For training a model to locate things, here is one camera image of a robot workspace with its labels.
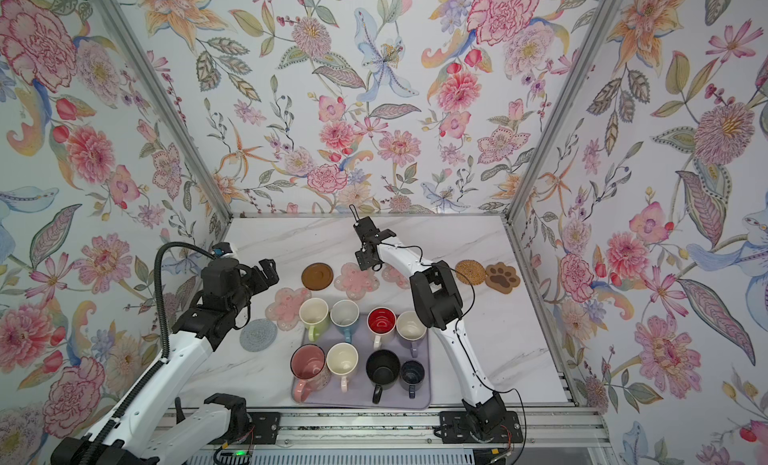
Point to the corner aluminium post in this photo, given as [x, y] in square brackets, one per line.
[136, 57]
[605, 13]

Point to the grey round knitted coaster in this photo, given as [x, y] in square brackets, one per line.
[258, 335]

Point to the lilac mug white inside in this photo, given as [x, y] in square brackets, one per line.
[411, 331]

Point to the black mug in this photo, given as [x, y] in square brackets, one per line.
[382, 369]

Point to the small dark blue mug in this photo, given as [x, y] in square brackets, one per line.
[412, 376]

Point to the blue mug white inside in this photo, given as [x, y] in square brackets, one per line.
[345, 316]

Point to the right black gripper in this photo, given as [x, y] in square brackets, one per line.
[364, 259]

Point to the lilac drying mat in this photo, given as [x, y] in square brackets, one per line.
[360, 390]

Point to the brown paw shaped coaster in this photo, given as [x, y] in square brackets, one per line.
[502, 278]

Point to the left corner aluminium post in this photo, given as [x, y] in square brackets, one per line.
[136, 57]

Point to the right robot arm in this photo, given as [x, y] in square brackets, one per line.
[439, 306]

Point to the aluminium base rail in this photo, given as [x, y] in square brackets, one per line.
[525, 431]

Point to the pink flower coaster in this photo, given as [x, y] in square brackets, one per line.
[284, 311]
[391, 275]
[356, 283]

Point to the green mug white inside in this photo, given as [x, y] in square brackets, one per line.
[314, 313]

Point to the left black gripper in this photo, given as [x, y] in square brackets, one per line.
[271, 275]

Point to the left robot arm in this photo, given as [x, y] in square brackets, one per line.
[150, 393]

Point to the red inside white mug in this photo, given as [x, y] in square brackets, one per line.
[381, 323]

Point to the cream mug pink handle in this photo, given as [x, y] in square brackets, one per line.
[342, 361]

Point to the brown wooden round coaster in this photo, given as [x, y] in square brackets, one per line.
[317, 276]

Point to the woven rattan round coaster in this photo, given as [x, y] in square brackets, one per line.
[470, 272]

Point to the right corner aluminium post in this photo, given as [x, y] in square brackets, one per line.
[605, 13]

